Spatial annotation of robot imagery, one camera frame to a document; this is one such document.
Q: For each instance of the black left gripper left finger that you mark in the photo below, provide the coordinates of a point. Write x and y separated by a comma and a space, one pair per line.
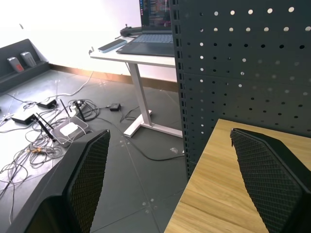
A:
82, 174

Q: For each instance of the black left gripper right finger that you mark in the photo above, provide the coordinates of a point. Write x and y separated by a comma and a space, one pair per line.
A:
269, 179

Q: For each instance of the dark grey pegboard panel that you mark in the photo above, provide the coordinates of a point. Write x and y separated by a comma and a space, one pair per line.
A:
243, 68

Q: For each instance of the silver router with antennas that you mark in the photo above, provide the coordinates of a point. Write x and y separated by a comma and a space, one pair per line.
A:
69, 129

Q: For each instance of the white power strip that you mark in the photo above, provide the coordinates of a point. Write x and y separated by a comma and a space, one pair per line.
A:
77, 106

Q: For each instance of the black power adapter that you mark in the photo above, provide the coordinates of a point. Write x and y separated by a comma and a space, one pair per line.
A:
115, 106

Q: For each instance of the small black network box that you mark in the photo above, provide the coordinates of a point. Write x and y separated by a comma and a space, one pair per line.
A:
47, 104

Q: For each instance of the black box with antenna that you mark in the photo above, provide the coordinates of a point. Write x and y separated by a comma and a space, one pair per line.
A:
23, 119

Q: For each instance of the white desk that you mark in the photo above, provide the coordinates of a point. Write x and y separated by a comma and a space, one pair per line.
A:
136, 72

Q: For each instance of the dark grey charging dock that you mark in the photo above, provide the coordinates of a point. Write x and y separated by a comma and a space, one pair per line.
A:
19, 63

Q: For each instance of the grey battery red label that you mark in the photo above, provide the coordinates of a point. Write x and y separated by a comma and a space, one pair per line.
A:
15, 64

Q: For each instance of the light blue smartphone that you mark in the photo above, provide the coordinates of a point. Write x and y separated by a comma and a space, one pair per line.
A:
112, 45

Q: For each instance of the black remote controller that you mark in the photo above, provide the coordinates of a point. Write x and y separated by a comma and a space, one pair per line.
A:
130, 30

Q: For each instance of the dark grey laptop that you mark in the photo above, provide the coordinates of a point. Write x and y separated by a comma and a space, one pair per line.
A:
153, 36

